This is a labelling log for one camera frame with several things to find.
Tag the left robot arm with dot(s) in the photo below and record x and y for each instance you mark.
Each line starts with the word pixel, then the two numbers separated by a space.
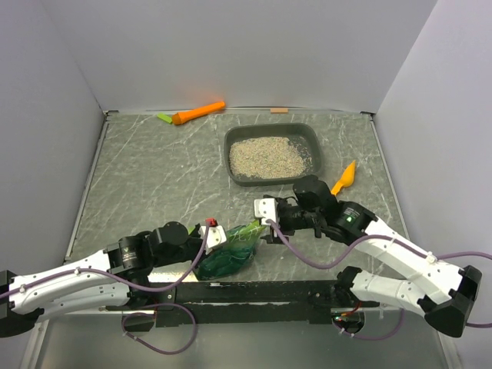
pixel 116 276

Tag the yellow plastic scoop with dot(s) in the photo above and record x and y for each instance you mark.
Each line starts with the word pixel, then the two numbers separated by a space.
pixel 346 180

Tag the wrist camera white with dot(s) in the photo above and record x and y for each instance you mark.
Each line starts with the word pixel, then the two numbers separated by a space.
pixel 213 234
pixel 265 211

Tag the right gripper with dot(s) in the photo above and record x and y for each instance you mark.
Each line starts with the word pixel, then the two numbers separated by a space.
pixel 280 217

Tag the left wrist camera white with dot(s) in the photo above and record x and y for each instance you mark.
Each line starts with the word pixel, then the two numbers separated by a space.
pixel 213 234

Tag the green rectangular block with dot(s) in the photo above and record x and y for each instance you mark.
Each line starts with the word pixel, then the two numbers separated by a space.
pixel 165 118

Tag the orange toy microphone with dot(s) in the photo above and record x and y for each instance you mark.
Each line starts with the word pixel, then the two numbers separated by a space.
pixel 183 117

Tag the black bag clip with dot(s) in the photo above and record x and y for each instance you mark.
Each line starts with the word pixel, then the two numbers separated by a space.
pixel 317 231

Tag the litter granules in box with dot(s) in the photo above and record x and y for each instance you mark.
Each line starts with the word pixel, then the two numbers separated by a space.
pixel 269 158

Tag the tan tape piece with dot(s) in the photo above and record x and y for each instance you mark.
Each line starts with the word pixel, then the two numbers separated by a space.
pixel 279 110

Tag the green litter bag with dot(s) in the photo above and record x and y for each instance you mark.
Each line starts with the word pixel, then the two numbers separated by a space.
pixel 236 254

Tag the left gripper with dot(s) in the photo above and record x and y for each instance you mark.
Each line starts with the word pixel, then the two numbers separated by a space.
pixel 201 248

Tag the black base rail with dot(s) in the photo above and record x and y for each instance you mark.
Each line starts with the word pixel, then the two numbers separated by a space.
pixel 228 302

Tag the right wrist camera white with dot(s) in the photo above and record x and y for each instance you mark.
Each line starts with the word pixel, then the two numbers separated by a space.
pixel 265 211

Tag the grey litter box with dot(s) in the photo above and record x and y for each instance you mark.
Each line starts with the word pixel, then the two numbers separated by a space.
pixel 298 132

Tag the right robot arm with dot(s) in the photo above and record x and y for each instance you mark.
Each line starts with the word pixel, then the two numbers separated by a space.
pixel 443 294

